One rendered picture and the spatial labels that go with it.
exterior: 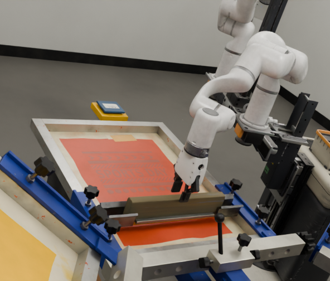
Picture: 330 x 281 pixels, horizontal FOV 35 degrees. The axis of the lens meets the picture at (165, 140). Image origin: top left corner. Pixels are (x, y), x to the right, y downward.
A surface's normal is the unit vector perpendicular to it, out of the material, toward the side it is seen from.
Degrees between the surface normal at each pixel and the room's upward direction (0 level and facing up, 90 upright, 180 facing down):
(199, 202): 90
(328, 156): 92
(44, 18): 90
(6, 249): 32
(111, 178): 0
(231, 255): 0
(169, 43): 90
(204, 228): 0
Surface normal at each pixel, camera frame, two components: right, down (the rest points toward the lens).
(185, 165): -0.83, 0.03
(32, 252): 0.75, -0.58
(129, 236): 0.28, -0.85
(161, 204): 0.46, 0.52
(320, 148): -0.95, -0.12
